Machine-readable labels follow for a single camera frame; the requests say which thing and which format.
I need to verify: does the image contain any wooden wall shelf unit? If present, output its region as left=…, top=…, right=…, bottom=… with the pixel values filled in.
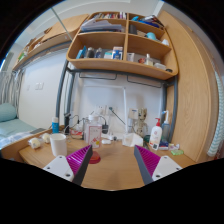
left=67, top=13, right=178, bottom=80

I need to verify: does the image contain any white pump lotion bottle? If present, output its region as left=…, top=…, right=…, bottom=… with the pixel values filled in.
left=149, top=118, right=162, bottom=150

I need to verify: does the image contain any white round bun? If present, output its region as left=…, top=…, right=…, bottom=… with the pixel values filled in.
left=28, top=138, right=41, bottom=149
left=42, top=133, right=50, bottom=144

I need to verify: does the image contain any clear plastic water bottle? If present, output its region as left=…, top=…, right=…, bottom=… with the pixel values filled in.
left=84, top=114, right=102, bottom=148

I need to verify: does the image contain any red bottle cap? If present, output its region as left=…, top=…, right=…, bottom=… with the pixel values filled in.
left=89, top=151, right=101, bottom=164

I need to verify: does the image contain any grey metal bed frame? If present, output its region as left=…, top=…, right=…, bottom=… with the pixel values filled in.
left=55, top=60, right=178, bottom=141

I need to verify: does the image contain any green small packet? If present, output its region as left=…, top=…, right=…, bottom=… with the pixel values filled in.
left=171, top=150, right=184, bottom=156

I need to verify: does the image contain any white round bun left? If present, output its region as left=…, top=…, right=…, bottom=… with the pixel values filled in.
left=28, top=138, right=41, bottom=149

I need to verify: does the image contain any Groot figurine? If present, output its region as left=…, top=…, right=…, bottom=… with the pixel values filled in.
left=135, top=108, right=147, bottom=137

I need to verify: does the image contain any white paper cup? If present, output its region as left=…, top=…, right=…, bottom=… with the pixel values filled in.
left=50, top=133, right=67, bottom=157

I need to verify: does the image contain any white tissue pack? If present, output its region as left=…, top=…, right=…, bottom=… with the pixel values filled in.
left=122, top=133, right=143, bottom=147

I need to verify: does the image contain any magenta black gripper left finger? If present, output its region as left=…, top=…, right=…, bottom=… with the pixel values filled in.
left=44, top=145, right=93, bottom=185

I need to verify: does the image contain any teal pillow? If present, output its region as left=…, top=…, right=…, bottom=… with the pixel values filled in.
left=0, top=103, right=17, bottom=122

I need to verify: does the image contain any white power strip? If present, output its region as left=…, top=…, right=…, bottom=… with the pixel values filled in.
left=102, top=134, right=118, bottom=141

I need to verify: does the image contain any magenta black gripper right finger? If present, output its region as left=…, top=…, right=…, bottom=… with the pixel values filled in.
left=134, top=145, right=181, bottom=185

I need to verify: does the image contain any grey spray bottle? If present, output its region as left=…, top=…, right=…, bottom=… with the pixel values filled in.
left=162, top=110, right=170, bottom=142

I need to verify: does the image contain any blue cylindrical can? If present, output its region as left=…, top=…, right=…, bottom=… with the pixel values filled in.
left=52, top=117, right=59, bottom=133

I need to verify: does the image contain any white round bun right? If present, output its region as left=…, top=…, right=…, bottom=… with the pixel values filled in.
left=42, top=133, right=50, bottom=144

